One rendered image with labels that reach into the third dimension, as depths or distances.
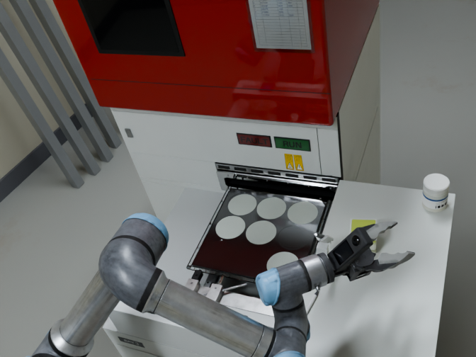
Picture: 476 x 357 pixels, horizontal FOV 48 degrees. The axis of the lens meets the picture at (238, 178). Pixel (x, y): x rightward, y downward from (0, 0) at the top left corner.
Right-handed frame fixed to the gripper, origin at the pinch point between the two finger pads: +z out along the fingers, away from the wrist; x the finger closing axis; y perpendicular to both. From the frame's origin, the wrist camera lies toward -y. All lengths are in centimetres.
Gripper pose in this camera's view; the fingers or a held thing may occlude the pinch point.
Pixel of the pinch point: (402, 238)
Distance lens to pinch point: 129.4
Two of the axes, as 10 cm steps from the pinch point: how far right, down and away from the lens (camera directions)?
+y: 0.0, 5.2, 8.6
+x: 3.4, 8.1, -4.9
